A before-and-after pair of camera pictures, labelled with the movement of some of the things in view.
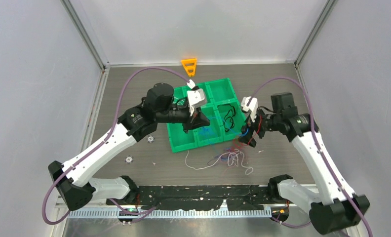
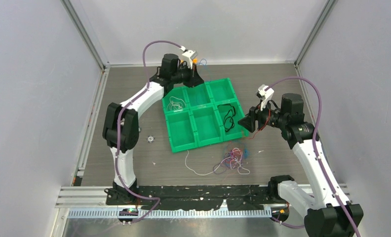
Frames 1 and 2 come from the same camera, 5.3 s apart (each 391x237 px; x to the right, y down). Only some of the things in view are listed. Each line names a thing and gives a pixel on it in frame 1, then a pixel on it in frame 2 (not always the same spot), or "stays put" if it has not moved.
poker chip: [150, 139] stays put
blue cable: [235, 133] -> [200, 62]
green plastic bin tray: [222, 109] stays put
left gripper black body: [183, 116] -> [185, 75]
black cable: [228, 120] stays put
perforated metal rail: [172, 213] stays put
